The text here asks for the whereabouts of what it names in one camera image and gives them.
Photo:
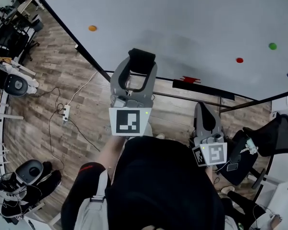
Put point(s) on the red plastic piece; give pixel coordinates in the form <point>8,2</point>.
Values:
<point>189,79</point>

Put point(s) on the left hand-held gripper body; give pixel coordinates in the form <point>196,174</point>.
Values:
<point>129,121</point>

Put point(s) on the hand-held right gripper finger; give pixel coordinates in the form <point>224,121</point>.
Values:
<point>217,126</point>
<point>198,123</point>

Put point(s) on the person's white shoe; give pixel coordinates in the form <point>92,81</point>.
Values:
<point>160,136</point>

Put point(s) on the orange round magnet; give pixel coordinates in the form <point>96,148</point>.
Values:
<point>92,28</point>

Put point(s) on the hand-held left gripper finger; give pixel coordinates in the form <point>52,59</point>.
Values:
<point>114,85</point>
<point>151,85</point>

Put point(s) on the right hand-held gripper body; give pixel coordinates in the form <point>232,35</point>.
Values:
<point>212,150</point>

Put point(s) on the black bag pile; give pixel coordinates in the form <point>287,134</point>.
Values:
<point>42,188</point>

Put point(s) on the red round magnet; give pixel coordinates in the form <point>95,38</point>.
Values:
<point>239,60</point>

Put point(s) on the dark grey bin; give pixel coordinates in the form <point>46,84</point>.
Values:
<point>38,24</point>

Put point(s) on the black whiteboard stand frame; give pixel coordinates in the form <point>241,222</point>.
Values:
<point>182,97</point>

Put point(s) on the beige shoe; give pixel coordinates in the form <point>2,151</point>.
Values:
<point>227,189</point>

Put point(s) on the black mesh office chair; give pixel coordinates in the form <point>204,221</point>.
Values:
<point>276,138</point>

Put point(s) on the grey domed device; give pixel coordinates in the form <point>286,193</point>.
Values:
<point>15,85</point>
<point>30,171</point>

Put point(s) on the black trouser leg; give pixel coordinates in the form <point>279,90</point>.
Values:
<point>244,206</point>

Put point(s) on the black whiteboard eraser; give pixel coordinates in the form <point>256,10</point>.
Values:
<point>141,61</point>

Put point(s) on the person's left forearm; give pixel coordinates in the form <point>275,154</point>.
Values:
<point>110,152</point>

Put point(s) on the black power bank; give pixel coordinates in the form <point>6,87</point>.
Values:
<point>235,158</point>

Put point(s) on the white power strip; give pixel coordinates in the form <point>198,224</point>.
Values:
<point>66,112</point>

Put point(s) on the white corner desk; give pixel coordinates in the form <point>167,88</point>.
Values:
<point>286,200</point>

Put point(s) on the person's black top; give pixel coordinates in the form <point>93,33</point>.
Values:
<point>158,176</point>

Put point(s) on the black whiteboard tray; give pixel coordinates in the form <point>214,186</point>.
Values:
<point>206,88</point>

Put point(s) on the white desk with legs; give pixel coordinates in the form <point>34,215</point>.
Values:
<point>26,6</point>

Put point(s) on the black wheeled office chair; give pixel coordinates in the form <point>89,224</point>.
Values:
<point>12,42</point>

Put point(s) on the white metal rack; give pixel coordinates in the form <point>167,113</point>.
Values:
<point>1,128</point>

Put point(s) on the large white whiteboard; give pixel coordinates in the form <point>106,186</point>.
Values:
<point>182,20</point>

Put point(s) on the black phone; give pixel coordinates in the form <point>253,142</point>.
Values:
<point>232,167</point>

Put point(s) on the green round magnet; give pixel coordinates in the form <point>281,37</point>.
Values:
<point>272,46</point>

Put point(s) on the small white gadget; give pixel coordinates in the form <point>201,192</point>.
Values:
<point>250,147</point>

